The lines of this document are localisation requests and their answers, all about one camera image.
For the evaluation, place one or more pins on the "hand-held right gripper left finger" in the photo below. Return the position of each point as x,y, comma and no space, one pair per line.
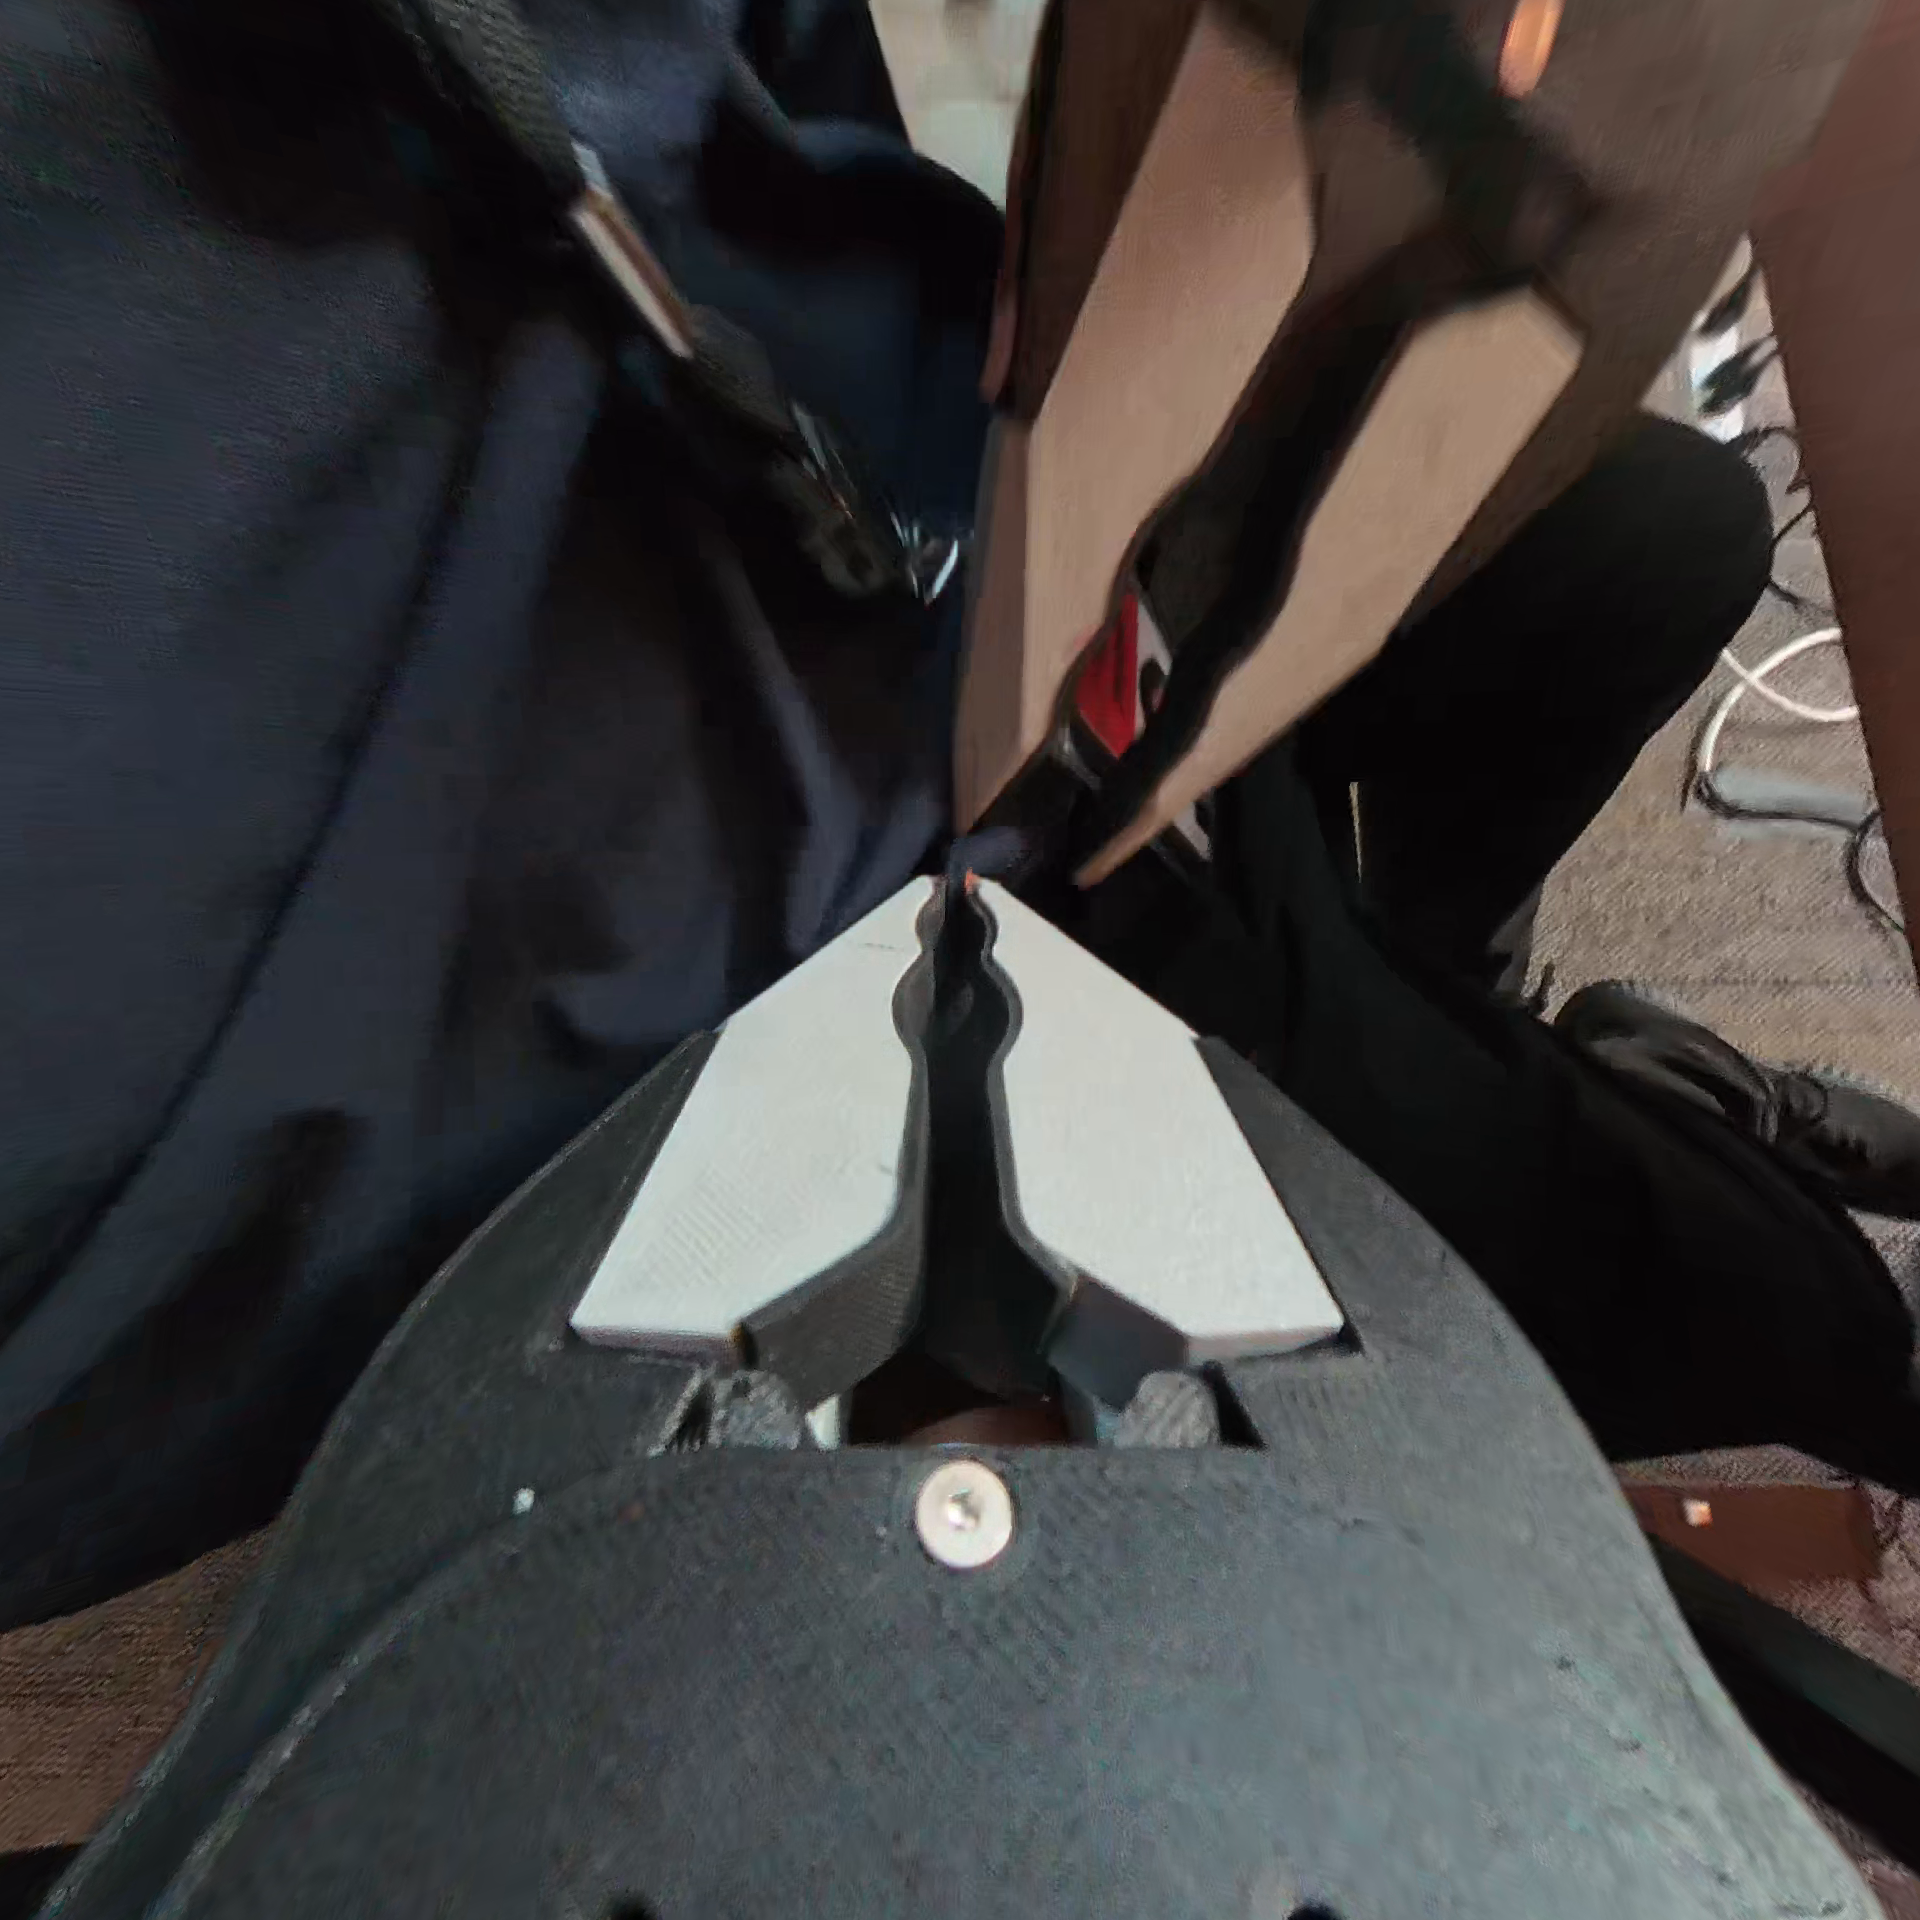
749,1184

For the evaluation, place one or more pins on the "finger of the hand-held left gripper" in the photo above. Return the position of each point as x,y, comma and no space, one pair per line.
1111,389
1395,524

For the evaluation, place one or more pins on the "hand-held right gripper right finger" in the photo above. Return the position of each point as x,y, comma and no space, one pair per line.
1156,1184

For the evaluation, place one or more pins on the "red and white card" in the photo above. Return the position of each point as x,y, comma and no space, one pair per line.
1111,689

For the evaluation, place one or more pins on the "brown wooden table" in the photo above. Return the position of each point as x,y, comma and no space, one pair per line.
1843,524

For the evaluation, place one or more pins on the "navy sweatshirt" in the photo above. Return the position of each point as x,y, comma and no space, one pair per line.
301,750

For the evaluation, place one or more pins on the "black shoe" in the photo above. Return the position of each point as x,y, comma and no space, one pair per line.
1800,1125

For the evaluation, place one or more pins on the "brown wooden panel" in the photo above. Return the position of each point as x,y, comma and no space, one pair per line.
1771,1545

